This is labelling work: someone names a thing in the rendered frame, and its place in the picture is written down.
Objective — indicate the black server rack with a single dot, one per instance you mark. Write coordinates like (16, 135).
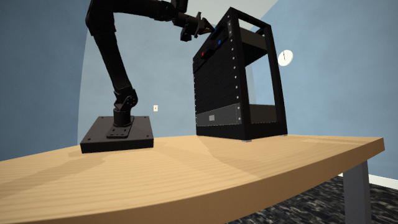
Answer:
(220, 83)

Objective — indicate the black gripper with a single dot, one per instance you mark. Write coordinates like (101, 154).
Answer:
(202, 26)

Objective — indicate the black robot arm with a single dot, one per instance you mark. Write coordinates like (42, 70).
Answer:
(100, 22)

